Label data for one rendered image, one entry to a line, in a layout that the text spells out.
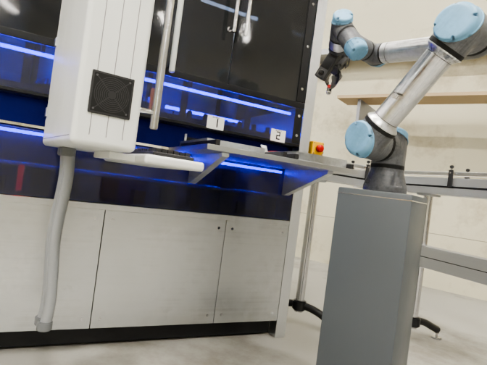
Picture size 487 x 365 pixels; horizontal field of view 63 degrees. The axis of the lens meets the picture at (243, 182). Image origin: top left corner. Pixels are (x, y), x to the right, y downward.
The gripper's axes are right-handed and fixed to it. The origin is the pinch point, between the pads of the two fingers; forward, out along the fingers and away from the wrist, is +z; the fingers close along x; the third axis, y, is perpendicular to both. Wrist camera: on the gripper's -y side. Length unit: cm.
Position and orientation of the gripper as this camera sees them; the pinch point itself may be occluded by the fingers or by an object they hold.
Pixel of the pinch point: (328, 85)
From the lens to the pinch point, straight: 184.3
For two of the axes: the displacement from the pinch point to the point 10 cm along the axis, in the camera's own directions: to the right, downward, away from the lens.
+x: -7.0, -5.9, 4.1
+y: 7.1, -6.3, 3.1
